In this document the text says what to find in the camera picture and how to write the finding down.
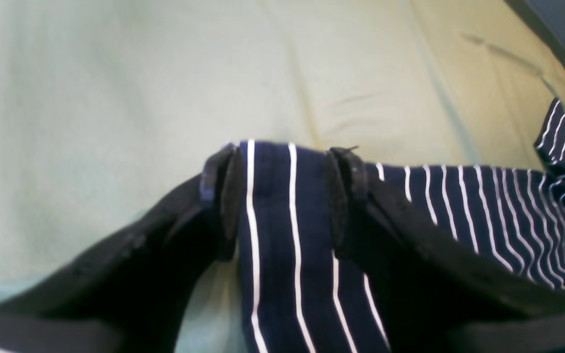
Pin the light green table cloth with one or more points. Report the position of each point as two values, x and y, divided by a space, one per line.
108 105

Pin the navy white striped T-shirt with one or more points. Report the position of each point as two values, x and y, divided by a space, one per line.
299 297

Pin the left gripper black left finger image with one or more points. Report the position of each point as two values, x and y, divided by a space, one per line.
128 292

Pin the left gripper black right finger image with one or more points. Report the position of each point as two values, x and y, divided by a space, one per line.
433 294

